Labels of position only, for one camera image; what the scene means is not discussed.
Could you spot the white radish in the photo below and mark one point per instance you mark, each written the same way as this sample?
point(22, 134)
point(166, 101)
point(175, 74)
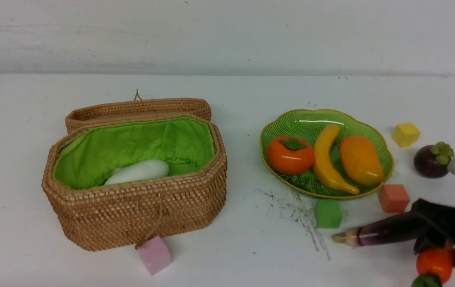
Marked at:
point(140, 171)

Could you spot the green ribbed glass plate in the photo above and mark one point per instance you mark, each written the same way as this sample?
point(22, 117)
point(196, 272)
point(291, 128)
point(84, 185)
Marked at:
point(307, 124)

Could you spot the purple mangosteen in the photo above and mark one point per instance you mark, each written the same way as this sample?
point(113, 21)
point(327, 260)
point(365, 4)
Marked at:
point(431, 161)

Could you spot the orange persimmon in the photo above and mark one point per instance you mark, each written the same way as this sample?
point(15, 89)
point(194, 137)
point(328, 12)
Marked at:
point(290, 155)

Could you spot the purple eggplant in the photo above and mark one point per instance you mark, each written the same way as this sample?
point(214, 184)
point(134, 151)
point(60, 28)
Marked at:
point(394, 229)

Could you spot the orange foam cube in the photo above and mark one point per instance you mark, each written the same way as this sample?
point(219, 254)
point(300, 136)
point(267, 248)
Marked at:
point(393, 198)

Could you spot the yellow banana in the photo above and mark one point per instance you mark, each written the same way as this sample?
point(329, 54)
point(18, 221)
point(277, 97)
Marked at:
point(323, 167)

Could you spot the pink foam cube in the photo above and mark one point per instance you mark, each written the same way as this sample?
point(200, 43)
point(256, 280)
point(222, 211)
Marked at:
point(155, 255)

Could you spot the green foam cube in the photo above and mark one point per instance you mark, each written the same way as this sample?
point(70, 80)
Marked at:
point(328, 214)

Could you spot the woven rattan basket lid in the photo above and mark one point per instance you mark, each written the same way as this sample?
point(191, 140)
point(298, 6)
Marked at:
point(138, 107)

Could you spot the orange red pepper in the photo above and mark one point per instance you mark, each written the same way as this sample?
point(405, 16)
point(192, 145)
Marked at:
point(434, 266)

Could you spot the woven rattan basket green lining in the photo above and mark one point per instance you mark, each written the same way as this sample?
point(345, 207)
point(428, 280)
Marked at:
point(97, 217)

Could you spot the yellow foam cube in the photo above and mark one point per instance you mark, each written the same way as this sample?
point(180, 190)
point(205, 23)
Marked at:
point(405, 134)

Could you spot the orange yellow mango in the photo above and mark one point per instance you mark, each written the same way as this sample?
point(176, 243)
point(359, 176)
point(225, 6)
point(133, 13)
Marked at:
point(360, 161)

